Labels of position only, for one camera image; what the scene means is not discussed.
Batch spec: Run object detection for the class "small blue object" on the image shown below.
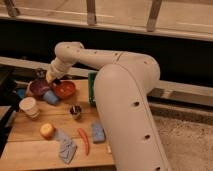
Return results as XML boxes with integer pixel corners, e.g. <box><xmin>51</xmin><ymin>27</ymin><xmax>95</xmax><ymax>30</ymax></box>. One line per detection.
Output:
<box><xmin>16</xmin><ymin>88</ymin><xmax>26</xmax><ymax>99</ymax></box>

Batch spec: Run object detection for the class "blue sponge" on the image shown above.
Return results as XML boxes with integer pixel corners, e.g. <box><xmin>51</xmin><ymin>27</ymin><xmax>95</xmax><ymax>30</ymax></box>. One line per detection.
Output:
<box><xmin>91</xmin><ymin>122</ymin><xmax>105</xmax><ymax>144</ymax></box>

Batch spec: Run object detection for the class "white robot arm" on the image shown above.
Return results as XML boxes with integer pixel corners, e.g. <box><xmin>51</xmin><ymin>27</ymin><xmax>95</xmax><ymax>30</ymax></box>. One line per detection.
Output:
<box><xmin>46</xmin><ymin>42</ymin><xmax>172</xmax><ymax>171</ymax></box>

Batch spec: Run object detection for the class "small metal cup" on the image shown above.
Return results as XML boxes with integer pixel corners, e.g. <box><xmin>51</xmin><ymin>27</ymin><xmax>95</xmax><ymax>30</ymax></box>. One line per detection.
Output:
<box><xmin>70</xmin><ymin>105</ymin><xmax>82</xmax><ymax>120</ymax></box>

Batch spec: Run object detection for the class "yellow apple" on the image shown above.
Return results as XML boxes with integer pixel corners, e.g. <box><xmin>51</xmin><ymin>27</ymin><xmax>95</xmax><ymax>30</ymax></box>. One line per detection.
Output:
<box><xmin>40</xmin><ymin>123</ymin><xmax>55</xmax><ymax>139</ymax></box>

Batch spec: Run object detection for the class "purple bowl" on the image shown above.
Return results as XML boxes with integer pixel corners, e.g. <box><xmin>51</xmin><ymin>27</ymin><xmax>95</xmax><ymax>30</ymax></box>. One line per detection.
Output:
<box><xmin>30</xmin><ymin>79</ymin><xmax>50</xmax><ymax>97</ymax></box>

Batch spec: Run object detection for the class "red chili pepper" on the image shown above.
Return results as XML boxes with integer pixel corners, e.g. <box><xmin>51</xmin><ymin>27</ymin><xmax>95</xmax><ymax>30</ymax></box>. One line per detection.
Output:
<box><xmin>78</xmin><ymin>128</ymin><xmax>90</xmax><ymax>155</ymax></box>

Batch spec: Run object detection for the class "metal window rail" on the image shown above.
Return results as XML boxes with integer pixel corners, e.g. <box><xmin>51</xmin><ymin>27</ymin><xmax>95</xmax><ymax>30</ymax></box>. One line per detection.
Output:
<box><xmin>0</xmin><ymin>56</ymin><xmax>213</xmax><ymax>107</ymax></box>

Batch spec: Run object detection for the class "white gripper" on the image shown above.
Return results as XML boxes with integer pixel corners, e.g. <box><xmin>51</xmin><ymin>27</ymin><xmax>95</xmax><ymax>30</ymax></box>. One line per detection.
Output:
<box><xmin>46</xmin><ymin>58</ymin><xmax>70</xmax><ymax>84</ymax></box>

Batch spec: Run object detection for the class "white paper cup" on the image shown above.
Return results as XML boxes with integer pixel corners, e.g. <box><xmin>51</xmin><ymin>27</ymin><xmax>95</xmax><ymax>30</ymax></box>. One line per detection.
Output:
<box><xmin>19</xmin><ymin>97</ymin><xmax>40</xmax><ymax>118</ymax></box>

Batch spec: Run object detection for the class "red bowl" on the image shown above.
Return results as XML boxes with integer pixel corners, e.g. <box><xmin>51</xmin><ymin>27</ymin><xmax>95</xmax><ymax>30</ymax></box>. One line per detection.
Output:
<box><xmin>52</xmin><ymin>81</ymin><xmax>76</xmax><ymax>99</ymax></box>

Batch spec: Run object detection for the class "green box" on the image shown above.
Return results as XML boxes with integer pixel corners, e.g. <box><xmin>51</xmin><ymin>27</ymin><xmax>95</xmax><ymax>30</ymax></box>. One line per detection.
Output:
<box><xmin>88</xmin><ymin>72</ymin><xmax>97</xmax><ymax>106</ymax></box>

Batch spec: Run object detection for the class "blue brush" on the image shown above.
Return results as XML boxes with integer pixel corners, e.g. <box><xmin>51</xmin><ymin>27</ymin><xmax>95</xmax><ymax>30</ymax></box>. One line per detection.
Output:
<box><xmin>43</xmin><ymin>90</ymin><xmax>59</xmax><ymax>105</ymax></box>

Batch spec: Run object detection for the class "wooden cutting board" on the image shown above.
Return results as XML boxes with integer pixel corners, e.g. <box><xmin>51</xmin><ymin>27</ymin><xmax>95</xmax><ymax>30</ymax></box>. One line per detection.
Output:
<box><xmin>0</xmin><ymin>80</ymin><xmax>114</xmax><ymax>171</ymax></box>

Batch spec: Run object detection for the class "grey blue cloth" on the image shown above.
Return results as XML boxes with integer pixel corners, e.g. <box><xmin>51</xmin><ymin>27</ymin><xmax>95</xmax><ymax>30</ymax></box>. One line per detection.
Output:
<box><xmin>54</xmin><ymin>129</ymin><xmax>77</xmax><ymax>164</ymax></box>

